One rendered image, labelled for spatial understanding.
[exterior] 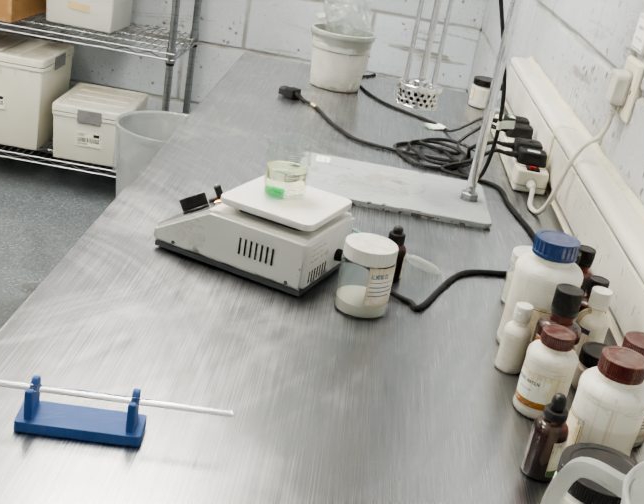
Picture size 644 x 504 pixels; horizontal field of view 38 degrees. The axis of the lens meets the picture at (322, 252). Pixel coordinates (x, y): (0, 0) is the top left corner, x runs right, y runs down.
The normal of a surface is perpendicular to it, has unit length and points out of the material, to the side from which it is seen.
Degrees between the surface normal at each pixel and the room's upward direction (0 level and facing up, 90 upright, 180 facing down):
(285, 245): 90
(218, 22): 90
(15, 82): 92
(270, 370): 0
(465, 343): 0
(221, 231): 90
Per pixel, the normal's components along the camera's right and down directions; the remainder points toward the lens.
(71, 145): -0.04, 0.42
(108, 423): 0.16, -0.91
